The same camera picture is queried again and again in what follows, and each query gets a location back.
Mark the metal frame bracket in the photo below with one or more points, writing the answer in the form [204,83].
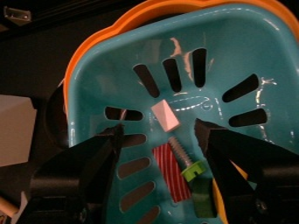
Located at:
[17,14]

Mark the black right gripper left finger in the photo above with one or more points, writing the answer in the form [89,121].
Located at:
[81,172]

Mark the red white striped toy piece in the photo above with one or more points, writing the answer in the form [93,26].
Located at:
[171,172]

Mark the pink eraser block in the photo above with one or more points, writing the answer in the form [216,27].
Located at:
[165,115]

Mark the teal plastic strainer basket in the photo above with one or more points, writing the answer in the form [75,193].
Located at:
[217,58]

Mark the grey toy screw green head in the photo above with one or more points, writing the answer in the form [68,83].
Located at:
[183,154]

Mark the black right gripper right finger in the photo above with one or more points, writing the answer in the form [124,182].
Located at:
[240,163]

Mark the dark green toy block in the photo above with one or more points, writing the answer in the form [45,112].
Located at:
[204,198]

